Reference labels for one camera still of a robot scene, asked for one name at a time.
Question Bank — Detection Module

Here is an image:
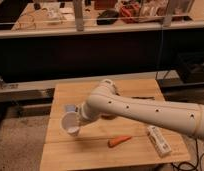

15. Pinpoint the grey vertical post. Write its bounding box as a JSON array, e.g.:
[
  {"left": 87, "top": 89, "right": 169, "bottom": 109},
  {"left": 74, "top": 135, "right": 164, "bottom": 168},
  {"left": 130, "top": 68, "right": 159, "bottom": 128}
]
[{"left": 73, "top": 0, "right": 84, "bottom": 31}]

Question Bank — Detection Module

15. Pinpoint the black cable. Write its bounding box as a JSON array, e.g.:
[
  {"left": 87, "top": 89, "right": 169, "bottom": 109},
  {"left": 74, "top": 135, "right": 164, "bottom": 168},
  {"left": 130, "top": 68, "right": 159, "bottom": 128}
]
[{"left": 170, "top": 138, "right": 204, "bottom": 171}]

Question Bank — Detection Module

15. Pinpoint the black rectangular block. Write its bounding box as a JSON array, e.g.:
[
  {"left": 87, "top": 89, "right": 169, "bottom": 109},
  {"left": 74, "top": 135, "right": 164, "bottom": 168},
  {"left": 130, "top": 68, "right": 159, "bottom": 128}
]
[{"left": 131, "top": 96, "right": 155, "bottom": 100}]

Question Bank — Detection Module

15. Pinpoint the orange bowl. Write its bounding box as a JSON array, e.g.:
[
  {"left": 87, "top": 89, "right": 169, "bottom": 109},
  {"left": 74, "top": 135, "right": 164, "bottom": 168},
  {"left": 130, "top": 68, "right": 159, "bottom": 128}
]
[{"left": 101, "top": 114, "right": 116, "bottom": 120}]

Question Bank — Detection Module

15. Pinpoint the red object on shelf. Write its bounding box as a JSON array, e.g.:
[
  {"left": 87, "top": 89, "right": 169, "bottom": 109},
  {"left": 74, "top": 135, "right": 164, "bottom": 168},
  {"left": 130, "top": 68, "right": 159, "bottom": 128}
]
[{"left": 120, "top": 4, "right": 140, "bottom": 23}]

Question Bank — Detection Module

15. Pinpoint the white rectangular carton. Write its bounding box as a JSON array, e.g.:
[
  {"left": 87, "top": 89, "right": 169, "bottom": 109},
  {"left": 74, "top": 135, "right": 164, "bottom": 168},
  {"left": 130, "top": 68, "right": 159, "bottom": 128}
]
[{"left": 147, "top": 125, "right": 172, "bottom": 157}]

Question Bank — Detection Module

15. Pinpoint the blue cloth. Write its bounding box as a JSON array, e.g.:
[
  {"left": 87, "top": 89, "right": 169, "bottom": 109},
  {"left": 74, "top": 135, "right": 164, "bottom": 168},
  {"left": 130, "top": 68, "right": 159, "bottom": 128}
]
[{"left": 64, "top": 104, "right": 78, "bottom": 112}]

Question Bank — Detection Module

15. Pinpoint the black cap on shelf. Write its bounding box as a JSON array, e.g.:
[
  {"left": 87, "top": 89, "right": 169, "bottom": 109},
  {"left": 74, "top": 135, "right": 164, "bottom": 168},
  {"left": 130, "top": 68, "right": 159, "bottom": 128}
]
[{"left": 96, "top": 10, "right": 119, "bottom": 25}]

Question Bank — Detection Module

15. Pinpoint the orange carrot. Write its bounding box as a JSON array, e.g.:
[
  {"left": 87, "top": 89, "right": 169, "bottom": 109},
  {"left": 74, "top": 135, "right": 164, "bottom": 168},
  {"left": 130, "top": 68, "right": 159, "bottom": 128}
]
[{"left": 108, "top": 136, "right": 131, "bottom": 148}]

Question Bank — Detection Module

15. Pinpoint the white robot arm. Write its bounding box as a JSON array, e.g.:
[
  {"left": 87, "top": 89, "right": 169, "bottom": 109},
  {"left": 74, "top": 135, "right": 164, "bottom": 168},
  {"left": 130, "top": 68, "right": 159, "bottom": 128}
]
[{"left": 79, "top": 79, "right": 204, "bottom": 140}]

